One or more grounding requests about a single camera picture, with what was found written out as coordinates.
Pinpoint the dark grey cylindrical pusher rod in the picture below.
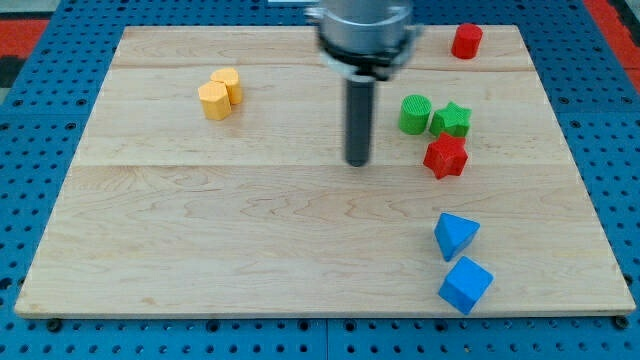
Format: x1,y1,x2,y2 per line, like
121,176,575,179
344,76,375,167

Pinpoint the red star block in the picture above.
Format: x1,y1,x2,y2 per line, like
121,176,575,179
423,132,468,179

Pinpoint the green star block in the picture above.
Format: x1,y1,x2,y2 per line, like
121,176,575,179
429,101,472,137

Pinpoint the green cylinder block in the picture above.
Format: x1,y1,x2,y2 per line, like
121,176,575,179
398,94,432,135

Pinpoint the red cylinder block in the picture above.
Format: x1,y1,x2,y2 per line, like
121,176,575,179
451,23,483,60

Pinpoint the yellow rounded block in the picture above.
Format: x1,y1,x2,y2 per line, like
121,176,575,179
210,67,243,105

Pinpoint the yellow hexagon block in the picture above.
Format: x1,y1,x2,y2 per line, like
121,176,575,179
197,81,231,121

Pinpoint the blue triangular prism block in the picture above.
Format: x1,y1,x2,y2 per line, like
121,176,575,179
434,213,481,261

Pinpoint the blue cube block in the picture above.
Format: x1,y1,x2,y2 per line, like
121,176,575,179
438,256,494,315

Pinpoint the light wooden board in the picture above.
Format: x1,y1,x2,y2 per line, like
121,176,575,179
15,25,636,319

